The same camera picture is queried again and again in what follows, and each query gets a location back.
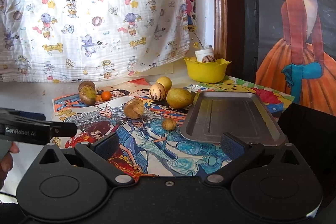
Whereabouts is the grey metal tray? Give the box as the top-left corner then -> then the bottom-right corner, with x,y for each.
180,92 -> 286,147

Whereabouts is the tan round pepino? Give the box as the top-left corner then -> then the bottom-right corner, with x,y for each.
123,98 -> 145,119

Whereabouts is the small tan round fruit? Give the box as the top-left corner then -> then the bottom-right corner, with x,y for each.
162,118 -> 177,131

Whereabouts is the striped pepino melon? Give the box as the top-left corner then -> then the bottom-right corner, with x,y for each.
149,83 -> 166,101

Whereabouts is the round yellow lemon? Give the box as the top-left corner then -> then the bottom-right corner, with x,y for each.
156,76 -> 172,92

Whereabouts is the person's left hand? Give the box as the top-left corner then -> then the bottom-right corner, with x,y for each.
0,142 -> 19,189

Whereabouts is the small orange tangerine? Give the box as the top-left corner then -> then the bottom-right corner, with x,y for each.
101,91 -> 112,101

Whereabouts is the anime cartoon poster mat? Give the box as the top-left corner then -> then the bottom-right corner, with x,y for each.
52,77 -> 285,178

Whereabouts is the green-yellow mango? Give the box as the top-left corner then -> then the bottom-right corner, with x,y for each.
79,85 -> 97,106

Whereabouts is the brown kiwi fruit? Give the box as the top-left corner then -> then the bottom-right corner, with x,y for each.
78,81 -> 96,91

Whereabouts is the large yellow-green mango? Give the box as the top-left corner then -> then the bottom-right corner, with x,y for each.
166,88 -> 195,109

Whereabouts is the yellow plastic bowl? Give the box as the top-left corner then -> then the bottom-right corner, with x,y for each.
183,57 -> 231,84

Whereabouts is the striped pepino in bowl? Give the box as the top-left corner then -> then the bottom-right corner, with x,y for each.
202,55 -> 216,63

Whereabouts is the yellow apple in bowl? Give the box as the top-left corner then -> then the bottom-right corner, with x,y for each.
189,57 -> 197,62

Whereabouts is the white plastic jar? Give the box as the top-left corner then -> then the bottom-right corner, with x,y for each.
195,45 -> 215,62

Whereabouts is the white cartoon print cloth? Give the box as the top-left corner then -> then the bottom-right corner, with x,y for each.
1,0 -> 190,83

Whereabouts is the yellow flower twig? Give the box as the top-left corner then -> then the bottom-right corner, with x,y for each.
194,32 -> 203,48

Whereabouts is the girl painting dark poster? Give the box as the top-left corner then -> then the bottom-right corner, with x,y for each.
255,0 -> 335,115

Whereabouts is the brown wooden frame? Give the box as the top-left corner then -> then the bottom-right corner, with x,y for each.
214,0 -> 245,76

